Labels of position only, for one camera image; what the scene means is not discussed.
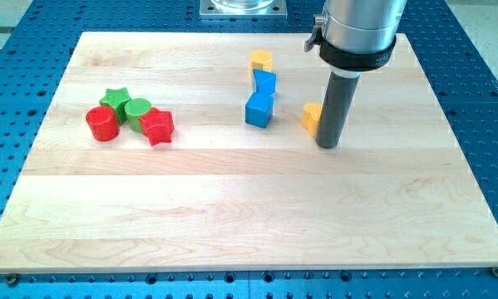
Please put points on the yellow heart block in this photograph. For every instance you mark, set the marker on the yellow heart block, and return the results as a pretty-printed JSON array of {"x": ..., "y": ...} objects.
[{"x": 311, "y": 116}]

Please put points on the red cylinder block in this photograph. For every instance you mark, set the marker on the red cylinder block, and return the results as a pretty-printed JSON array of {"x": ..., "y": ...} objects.
[{"x": 102, "y": 123}]

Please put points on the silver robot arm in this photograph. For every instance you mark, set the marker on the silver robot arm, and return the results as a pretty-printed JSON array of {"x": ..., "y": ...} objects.
[{"x": 355, "y": 36}]

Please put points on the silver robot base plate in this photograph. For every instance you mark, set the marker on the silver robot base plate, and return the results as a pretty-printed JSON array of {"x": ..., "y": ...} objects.
[{"x": 242, "y": 9}]

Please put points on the green star block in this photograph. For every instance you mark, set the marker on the green star block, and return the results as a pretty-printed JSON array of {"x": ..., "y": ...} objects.
[{"x": 116, "y": 99}]

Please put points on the wooden board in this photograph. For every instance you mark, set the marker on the wooden board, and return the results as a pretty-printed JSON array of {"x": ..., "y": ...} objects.
[{"x": 225, "y": 195}]

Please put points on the yellow hexagon block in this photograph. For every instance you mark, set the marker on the yellow hexagon block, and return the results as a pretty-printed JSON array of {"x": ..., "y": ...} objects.
[{"x": 261, "y": 60}]

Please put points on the blue triangle block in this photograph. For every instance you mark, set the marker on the blue triangle block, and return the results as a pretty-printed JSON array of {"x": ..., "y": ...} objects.
[{"x": 264, "y": 81}]

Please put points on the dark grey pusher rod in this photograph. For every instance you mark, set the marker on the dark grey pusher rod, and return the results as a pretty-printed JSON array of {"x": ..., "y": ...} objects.
[{"x": 338, "y": 98}]

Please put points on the red star block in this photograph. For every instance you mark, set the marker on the red star block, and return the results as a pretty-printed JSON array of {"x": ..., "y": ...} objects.
[{"x": 157, "y": 126}]

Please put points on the blue perforated metal table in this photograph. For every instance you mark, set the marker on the blue perforated metal table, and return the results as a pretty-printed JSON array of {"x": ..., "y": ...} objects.
[{"x": 36, "y": 54}]

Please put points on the blue cube block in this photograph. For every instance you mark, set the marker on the blue cube block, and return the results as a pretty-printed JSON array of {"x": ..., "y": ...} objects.
[{"x": 259, "y": 109}]

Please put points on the green cylinder block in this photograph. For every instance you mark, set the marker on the green cylinder block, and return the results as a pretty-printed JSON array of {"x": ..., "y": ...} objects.
[{"x": 134, "y": 109}]

